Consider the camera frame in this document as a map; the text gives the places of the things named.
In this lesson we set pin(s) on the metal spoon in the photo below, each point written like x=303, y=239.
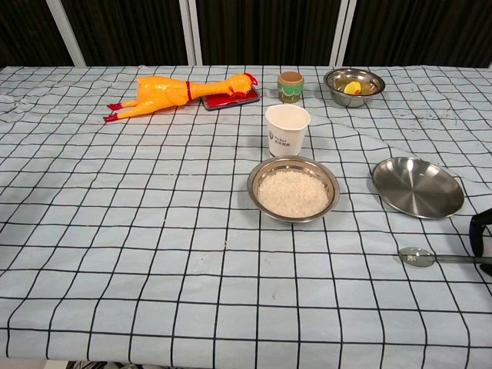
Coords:
x=415, y=256

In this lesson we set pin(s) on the white paper cup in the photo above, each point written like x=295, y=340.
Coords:
x=286, y=130

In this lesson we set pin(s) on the flat metal plate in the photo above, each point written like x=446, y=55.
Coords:
x=417, y=188

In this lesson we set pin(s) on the white metal frame post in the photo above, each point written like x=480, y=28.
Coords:
x=67, y=34
x=343, y=34
x=190, y=34

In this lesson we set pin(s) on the red ink pad box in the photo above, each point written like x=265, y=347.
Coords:
x=230, y=100

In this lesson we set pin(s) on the metal bowl holding rice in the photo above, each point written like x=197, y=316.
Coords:
x=330, y=180

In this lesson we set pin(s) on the yellow rubber chicken toy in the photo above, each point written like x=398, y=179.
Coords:
x=161, y=94

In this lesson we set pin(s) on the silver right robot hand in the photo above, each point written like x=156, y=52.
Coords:
x=476, y=234

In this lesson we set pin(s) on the small yellow rubber duck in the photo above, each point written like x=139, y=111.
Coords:
x=353, y=88

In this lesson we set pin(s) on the small green brown jar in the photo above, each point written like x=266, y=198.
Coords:
x=291, y=89

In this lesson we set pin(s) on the metal bowl holding duck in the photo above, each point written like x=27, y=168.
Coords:
x=346, y=99

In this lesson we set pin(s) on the blue checkered tablecloth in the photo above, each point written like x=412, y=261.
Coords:
x=134, y=230

